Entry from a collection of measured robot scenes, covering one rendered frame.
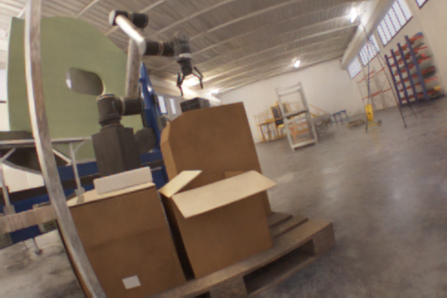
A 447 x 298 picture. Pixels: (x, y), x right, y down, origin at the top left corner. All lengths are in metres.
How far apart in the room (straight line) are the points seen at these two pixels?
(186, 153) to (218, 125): 0.26
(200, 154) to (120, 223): 0.66
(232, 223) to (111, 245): 0.49
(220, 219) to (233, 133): 0.63
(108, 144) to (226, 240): 1.52
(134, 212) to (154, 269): 0.24
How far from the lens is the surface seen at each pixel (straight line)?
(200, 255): 1.02
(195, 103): 1.49
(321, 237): 1.24
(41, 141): 0.44
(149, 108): 5.38
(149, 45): 1.72
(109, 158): 2.26
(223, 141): 1.43
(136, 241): 0.96
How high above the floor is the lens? 0.64
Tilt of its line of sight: 4 degrees up
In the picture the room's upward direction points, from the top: 15 degrees counter-clockwise
